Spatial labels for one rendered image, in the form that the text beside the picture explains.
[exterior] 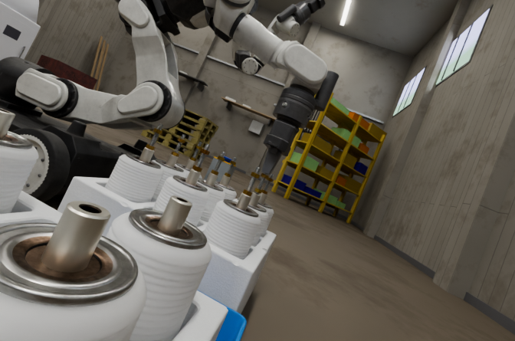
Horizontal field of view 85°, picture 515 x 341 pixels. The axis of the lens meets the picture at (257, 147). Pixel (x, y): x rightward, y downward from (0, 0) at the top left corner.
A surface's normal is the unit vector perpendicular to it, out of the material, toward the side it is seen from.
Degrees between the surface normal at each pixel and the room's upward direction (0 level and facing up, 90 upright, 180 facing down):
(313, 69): 90
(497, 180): 90
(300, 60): 90
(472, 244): 90
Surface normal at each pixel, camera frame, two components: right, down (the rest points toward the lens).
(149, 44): -0.13, 0.30
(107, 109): -0.53, 0.00
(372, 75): -0.14, -0.13
